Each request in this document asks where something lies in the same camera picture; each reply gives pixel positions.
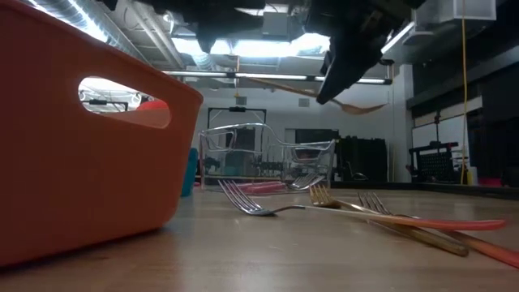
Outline dark wall screen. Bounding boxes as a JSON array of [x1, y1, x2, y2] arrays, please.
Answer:
[[294, 128, 340, 144]]

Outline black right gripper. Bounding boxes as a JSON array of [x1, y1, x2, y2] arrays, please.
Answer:
[[307, 0, 427, 105]]

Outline bright ceiling light panel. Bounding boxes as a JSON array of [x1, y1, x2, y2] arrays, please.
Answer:
[[169, 32, 332, 58]]

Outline blue plastic bin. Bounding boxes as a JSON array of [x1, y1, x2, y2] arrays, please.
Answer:
[[181, 147, 200, 199]]

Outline clear plastic bin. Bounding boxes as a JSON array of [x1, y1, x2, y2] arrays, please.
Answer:
[[197, 122, 337, 191]]

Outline whiteboard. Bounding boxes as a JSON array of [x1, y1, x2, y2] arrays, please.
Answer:
[[411, 114, 471, 147]]

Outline tall black cabinet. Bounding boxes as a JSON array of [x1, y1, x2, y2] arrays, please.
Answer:
[[335, 136, 388, 183]]

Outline grey ceiling box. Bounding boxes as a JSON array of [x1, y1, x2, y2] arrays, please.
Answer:
[[261, 11, 293, 40]]

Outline orange-handled silver fork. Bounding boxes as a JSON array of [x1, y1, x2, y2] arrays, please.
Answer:
[[356, 191, 519, 269], [217, 179, 508, 232]]

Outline orange plastic bin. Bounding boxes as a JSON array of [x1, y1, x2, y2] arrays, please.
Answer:
[[0, 0, 204, 267]]

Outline black metal table frame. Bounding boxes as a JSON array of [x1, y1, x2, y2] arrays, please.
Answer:
[[328, 180, 519, 200]]

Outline black perforated cart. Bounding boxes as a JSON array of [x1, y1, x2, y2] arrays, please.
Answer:
[[407, 140, 468, 184]]

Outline white ceiling box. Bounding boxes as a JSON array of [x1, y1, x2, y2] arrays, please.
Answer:
[[413, 0, 498, 24]]

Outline long tube light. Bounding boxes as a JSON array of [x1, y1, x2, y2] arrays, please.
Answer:
[[161, 71, 392, 85]]

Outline yellow hanging cable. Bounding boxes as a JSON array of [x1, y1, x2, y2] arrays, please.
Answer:
[[460, 0, 470, 186]]

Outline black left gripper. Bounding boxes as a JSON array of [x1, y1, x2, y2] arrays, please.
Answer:
[[174, 0, 268, 54]]

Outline gold metal fork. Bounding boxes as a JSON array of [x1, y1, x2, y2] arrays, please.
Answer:
[[247, 75, 388, 116], [308, 184, 470, 258]]

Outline silver ribbed air duct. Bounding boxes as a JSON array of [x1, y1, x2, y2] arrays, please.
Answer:
[[24, 0, 139, 56]]

